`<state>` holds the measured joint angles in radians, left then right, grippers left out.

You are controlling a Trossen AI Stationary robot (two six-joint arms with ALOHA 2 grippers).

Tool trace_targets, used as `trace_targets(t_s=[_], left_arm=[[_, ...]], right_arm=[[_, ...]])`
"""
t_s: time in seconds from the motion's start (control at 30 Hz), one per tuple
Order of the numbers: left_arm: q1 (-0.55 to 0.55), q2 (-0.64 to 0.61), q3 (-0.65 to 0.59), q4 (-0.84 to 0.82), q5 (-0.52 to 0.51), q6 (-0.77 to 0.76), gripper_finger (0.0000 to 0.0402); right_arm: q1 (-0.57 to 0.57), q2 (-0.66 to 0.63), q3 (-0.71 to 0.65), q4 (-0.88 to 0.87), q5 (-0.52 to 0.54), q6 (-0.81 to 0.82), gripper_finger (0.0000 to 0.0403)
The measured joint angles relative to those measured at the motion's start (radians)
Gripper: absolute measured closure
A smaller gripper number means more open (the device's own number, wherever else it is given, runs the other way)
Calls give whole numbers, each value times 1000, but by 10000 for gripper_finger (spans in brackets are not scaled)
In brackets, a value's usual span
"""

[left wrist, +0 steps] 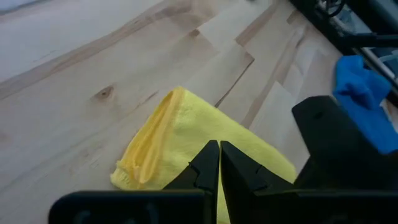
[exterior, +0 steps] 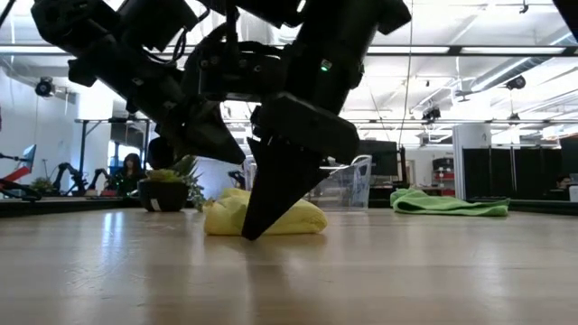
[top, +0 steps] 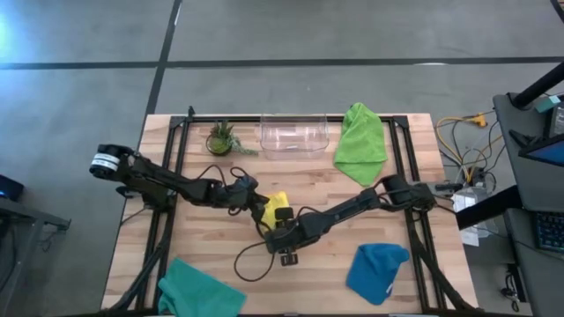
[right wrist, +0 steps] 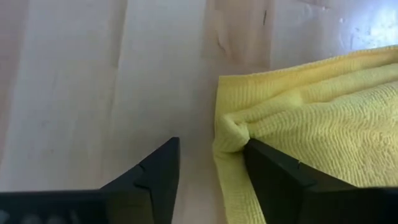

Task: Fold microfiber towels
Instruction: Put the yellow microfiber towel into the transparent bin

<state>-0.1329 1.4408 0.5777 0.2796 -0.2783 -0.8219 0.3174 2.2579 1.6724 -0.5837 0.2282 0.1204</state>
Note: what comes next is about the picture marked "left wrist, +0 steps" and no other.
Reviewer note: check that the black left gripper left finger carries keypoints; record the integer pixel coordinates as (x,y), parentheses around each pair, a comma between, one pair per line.
(205,174)

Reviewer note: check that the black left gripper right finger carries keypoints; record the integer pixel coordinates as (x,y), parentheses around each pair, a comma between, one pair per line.
(242,180)

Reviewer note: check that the yellow microfiber towel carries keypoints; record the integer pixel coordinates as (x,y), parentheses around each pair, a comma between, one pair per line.
(186,130)

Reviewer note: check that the blue microfiber towel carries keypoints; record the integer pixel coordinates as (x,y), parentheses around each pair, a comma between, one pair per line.
(360,93)

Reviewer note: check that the black aluminium table frame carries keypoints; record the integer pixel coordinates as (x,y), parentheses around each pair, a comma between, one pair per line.
(323,21)

